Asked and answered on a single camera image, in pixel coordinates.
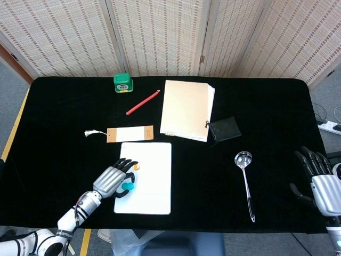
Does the beige spiral notebook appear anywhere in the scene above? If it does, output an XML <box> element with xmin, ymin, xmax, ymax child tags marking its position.
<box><xmin>159</xmin><ymin>79</ymin><xmax>216</xmax><ymax>143</ymax></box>

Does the blue grey seat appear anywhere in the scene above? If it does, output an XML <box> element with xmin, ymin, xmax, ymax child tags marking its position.
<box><xmin>141</xmin><ymin>231</ymin><xmax>226</xmax><ymax>256</ymax></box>

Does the white magnetic board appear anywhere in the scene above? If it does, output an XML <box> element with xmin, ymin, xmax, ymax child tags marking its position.
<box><xmin>113</xmin><ymin>142</ymin><xmax>173</xmax><ymax>215</ymax></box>

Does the pale grey cloth cover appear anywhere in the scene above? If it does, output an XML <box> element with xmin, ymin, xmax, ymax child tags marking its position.
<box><xmin>109</xmin><ymin>229</ymin><xmax>166</xmax><ymax>256</ymax></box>

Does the silver metal ladle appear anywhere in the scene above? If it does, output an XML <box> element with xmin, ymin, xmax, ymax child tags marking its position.
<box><xmin>234</xmin><ymin>151</ymin><xmax>256</xmax><ymax>223</ymax></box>

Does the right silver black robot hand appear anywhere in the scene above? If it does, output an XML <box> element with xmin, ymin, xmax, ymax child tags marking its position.
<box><xmin>289</xmin><ymin>146</ymin><xmax>341</xmax><ymax>217</ymax></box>

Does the black table cloth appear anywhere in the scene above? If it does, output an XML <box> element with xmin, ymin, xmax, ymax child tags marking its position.
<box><xmin>0</xmin><ymin>76</ymin><xmax>334</xmax><ymax>235</ymax></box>

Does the green cube box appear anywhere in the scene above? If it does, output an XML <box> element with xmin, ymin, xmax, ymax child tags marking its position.
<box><xmin>113</xmin><ymin>73</ymin><xmax>134</xmax><ymax>93</ymax></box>

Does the black drawstring pouch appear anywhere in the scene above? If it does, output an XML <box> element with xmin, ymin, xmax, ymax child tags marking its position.
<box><xmin>204</xmin><ymin>116</ymin><xmax>242</xmax><ymax>148</ymax></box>

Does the white shoe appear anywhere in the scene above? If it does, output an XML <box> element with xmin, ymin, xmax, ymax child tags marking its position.
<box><xmin>97</xmin><ymin>228</ymin><xmax>112</xmax><ymax>244</ymax></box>

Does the kraft bookmark with tassel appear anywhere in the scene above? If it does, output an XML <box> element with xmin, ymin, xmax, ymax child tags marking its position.
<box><xmin>84</xmin><ymin>125</ymin><xmax>155</xmax><ymax>143</ymax></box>

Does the white power strip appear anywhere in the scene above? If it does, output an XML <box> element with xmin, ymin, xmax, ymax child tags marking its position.
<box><xmin>318</xmin><ymin>120</ymin><xmax>341</xmax><ymax>136</ymax></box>

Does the woven folding screen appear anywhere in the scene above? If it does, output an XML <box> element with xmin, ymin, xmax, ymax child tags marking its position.
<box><xmin>0</xmin><ymin>0</ymin><xmax>341</xmax><ymax>89</ymax></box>

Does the black floor cable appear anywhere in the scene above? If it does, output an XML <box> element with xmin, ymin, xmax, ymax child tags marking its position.
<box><xmin>311</xmin><ymin>102</ymin><xmax>328</xmax><ymax>124</ymax></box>

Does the yellow floor tape strip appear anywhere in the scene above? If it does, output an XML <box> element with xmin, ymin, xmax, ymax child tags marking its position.
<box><xmin>1</xmin><ymin>87</ymin><xmax>30</xmax><ymax>162</ymax></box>
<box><xmin>79</xmin><ymin>228</ymin><xmax>92</xmax><ymax>256</ymax></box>

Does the red pencil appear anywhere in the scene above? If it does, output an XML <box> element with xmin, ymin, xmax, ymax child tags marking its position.
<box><xmin>126</xmin><ymin>90</ymin><xmax>161</xmax><ymax>116</ymax></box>

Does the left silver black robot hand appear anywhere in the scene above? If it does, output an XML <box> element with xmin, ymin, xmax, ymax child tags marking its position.
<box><xmin>92</xmin><ymin>158</ymin><xmax>140</xmax><ymax>200</ymax></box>

